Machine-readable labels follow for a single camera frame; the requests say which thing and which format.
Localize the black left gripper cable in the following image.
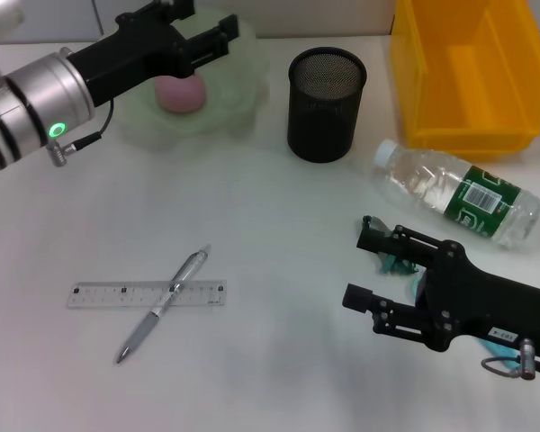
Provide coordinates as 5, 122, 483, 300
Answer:
44, 96, 116, 167

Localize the translucent green fruit plate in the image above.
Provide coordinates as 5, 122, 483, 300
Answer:
112, 6, 271, 152

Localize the yellow plastic bin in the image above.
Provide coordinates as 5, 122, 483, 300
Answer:
389, 0, 540, 163

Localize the clear green-label water bottle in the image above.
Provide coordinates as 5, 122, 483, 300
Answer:
371, 138, 540, 251

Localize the black mesh pen holder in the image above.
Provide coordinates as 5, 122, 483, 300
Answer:
286, 48, 368, 164

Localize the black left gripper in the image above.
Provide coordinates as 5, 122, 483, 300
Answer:
67, 0, 241, 108

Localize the transparent plastic ruler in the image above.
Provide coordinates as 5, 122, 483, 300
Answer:
66, 279, 229, 311

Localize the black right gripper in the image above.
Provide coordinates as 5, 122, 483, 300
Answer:
341, 218, 540, 360

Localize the pink peach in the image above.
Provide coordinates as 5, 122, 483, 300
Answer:
155, 74, 207, 116

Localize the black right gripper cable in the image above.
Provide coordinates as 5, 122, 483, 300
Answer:
480, 339, 540, 383

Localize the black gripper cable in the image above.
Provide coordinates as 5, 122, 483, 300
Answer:
44, 96, 116, 167
480, 339, 540, 383

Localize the grey ballpoint pen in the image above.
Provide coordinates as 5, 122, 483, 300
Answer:
112, 244, 212, 365

